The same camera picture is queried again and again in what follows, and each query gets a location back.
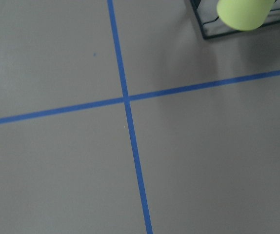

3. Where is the yellow plastic cup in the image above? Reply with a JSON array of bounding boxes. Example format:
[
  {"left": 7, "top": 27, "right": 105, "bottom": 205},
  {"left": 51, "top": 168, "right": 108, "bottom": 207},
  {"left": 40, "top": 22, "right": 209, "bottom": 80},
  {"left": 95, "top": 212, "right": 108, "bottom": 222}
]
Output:
[{"left": 216, "top": 0, "right": 274, "bottom": 31}]

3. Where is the black wire cup rack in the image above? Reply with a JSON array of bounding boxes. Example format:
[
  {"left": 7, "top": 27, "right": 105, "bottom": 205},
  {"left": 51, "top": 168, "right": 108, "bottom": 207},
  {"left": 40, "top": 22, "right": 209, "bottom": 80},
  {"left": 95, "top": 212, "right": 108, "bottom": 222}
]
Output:
[{"left": 190, "top": 0, "right": 280, "bottom": 39}]

